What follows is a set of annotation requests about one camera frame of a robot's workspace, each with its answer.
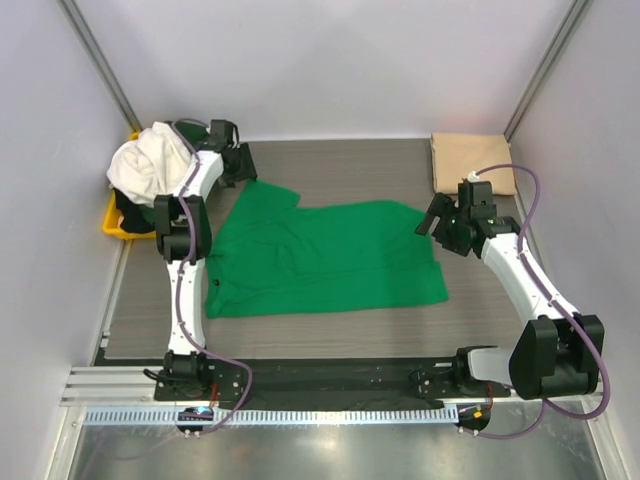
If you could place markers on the bright green t-shirt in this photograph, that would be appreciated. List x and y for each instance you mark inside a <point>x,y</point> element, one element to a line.
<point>272,256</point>

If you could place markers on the dark green t-shirt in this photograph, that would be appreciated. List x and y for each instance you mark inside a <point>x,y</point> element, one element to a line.
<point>189,133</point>

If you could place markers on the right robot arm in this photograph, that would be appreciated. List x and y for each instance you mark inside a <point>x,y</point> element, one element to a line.
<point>553,356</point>

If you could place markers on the yellow plastic bin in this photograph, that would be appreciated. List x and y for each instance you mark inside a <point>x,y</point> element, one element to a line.
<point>112,225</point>

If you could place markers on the white slotted cable duct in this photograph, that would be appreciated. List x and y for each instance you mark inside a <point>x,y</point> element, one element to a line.
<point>202,417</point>

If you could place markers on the folded beige t-shirt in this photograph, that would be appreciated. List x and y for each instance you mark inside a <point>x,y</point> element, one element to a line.
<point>455,156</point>

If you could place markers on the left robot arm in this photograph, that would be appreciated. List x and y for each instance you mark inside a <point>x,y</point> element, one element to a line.
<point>184,241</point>

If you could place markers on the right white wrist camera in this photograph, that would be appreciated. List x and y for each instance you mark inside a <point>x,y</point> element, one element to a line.
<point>473,177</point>

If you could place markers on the aluminium frame post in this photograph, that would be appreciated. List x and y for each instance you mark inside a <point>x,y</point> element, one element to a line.
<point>92,48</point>
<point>567,28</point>

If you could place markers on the aluminium front rail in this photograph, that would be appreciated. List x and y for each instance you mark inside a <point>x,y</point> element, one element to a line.
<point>107,385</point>

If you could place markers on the left aluminium frame post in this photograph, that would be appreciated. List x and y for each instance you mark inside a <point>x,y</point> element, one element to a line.
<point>92,48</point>

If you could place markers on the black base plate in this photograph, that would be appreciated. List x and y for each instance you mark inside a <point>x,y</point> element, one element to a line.
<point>324,384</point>

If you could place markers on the right aluminium frame post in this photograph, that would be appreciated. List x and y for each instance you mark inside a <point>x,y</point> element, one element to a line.
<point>567,28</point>

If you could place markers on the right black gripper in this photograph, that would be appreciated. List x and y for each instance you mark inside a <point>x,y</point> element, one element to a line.
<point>441,205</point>

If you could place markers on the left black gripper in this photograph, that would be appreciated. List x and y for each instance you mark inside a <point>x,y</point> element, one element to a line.
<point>248,169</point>

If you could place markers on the white t-shirt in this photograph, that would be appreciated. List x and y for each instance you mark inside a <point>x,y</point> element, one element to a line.
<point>169,155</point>

